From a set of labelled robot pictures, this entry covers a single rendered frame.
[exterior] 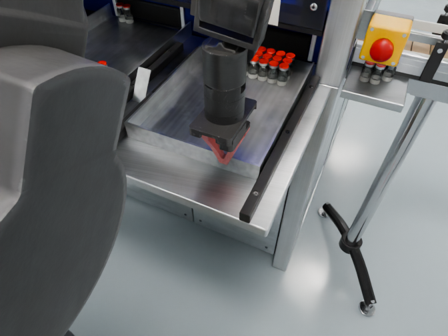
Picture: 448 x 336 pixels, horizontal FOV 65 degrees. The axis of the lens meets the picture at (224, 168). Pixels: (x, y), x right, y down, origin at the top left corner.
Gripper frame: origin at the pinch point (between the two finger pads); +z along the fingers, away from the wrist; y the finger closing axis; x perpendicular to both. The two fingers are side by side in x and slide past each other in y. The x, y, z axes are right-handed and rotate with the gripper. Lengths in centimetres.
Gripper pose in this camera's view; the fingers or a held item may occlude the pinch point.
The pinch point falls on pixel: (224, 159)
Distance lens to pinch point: 56.7
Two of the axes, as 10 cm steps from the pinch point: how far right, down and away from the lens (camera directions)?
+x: -9.1, -3.0, 2.9
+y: 4.2, -6.4, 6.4
